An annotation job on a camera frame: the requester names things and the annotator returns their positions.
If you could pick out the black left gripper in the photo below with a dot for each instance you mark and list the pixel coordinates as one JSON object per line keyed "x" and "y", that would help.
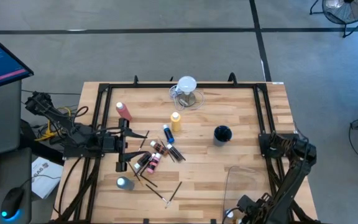
{"x": 109, "y": 142}

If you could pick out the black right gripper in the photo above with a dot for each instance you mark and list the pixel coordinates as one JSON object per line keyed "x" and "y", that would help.
{"x": 256, "y": 208}

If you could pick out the small gold paint bottle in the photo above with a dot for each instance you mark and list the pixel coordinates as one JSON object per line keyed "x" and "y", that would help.
{"x": 238, "y": 221}

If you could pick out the small blue paint bottle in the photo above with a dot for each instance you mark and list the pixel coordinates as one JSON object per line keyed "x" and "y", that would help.
{"x": 228, "y": 214}
{"x": 168, "y": 134}

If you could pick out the small dark brown paint bottle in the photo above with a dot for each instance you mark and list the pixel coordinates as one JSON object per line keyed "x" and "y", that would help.
{"x": 175, "y": 152}

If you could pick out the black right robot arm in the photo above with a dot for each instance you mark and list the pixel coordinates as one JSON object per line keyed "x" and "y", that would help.
{"x": 291, "y": 177}

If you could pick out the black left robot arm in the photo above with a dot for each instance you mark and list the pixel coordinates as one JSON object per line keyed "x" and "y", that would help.
{"x": 73, "y": 130}

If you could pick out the small pink paint bottle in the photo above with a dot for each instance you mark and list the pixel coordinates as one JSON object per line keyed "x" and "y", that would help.
{"x": 152, "y": 164}

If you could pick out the large pink paint bottle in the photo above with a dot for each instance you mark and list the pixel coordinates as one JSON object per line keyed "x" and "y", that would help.
{"x": 123, "y": 110}

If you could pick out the large teal paint bottle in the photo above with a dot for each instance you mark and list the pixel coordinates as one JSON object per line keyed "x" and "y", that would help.
{"x": 124, "y": 183}

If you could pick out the large yellow paint bottle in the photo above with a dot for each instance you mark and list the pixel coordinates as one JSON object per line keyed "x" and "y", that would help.
{"x": 176, "y": 123}

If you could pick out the clear plastic bin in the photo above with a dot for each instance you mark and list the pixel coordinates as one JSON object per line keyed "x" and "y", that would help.
{"x": 238, "y": 180}

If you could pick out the black paintbrush silver ferrule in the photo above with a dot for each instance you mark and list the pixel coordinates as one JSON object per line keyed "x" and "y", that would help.
{"x": 155, "y": 192}

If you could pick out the white bulb table lamp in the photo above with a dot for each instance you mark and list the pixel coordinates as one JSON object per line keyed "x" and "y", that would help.
{"x": 186, "y": 84}

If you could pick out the blue-grey plastic cup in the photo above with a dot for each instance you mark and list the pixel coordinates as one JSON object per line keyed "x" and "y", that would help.
{"x": 222, "y": 133}

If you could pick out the white paper booklet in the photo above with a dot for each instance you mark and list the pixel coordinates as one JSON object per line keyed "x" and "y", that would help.
{"x": 47, "y": 186}

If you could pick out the grey desk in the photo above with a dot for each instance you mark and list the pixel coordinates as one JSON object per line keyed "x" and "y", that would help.
{"x": 2, "y": 124}

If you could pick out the black computer mouse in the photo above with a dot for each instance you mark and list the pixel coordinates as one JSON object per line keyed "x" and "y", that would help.
{"x": 11, "y": 202}

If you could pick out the black floor fan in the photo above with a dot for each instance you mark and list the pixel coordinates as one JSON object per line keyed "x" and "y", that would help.
{"x": 346, "y": 12}

